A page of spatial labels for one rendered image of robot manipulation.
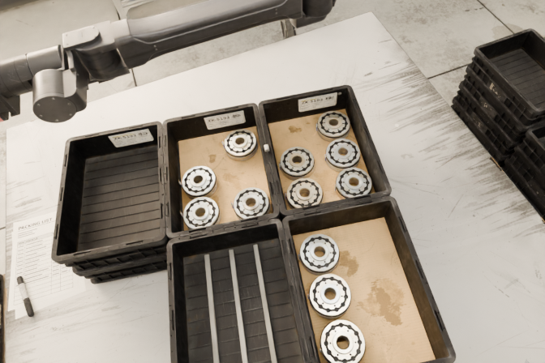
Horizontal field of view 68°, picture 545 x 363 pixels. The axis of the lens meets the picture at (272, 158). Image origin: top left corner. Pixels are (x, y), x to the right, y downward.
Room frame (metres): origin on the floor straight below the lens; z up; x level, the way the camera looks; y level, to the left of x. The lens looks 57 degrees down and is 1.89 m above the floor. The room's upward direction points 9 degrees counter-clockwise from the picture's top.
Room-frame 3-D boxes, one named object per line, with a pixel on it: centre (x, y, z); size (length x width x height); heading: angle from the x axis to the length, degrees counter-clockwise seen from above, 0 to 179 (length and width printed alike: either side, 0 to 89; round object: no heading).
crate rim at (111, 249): (0.62, 0.46, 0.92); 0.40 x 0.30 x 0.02; 3
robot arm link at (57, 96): (0.49, 0.29, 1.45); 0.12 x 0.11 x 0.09; 102
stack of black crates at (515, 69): (1.09, -1.13, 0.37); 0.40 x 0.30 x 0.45; 13
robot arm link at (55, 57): (0.51, 0.32, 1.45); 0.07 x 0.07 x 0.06; 12
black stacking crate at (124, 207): (0.62, 0.46, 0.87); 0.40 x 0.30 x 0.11; 3
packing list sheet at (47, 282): (0.53, 0.76, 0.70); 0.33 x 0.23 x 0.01; 13
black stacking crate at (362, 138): (0.65, -0.14, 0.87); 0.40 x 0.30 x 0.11; 3
